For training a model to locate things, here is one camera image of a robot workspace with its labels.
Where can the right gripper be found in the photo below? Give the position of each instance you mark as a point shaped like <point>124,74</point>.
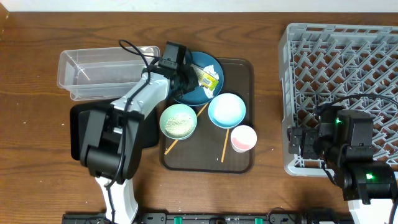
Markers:
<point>310,134</point>

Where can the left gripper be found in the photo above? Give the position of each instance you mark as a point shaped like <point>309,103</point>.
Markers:
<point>192,85</point>

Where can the yellow snack wrapper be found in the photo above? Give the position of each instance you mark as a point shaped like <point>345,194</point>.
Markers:
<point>206,79</point>

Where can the white napkin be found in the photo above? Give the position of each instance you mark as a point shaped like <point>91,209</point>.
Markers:
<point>208,69</point>

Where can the green bowl with rice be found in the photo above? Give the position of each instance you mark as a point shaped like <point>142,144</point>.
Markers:
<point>178,121</point>

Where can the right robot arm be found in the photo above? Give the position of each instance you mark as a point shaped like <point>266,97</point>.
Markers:
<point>343,142</point>

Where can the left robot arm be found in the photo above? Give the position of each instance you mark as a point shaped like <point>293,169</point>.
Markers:
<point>111,145</point>

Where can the grey dishwasher rack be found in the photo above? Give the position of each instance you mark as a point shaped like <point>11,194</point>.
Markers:
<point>319,63</point>

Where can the dark blue plate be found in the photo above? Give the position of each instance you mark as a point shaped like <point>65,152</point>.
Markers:
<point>198,96</point>

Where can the left wooden chopstick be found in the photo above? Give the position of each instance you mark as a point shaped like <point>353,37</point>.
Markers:
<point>176,141</point>

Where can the wooden chopstick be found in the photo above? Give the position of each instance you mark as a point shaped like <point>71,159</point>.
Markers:
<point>176,141</point>
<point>225,145</point>

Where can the light blue bowl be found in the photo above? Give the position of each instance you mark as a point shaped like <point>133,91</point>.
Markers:
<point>227,110</point>

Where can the pink plastic cup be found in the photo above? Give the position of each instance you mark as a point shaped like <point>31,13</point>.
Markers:
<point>243,138</point>

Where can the black plastic bin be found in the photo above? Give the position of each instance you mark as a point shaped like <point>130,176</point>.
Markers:
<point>79,115</point>

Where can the right wooden chopstick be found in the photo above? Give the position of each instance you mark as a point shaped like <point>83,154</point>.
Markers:
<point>225,145</point>

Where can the brown serving tray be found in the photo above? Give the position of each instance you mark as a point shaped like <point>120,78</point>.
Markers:
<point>202,151</point>

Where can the clear plastic bin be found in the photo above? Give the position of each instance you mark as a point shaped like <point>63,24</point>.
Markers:
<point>98,74</point>

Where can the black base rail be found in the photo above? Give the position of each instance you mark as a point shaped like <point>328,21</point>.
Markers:
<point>273,218</point>

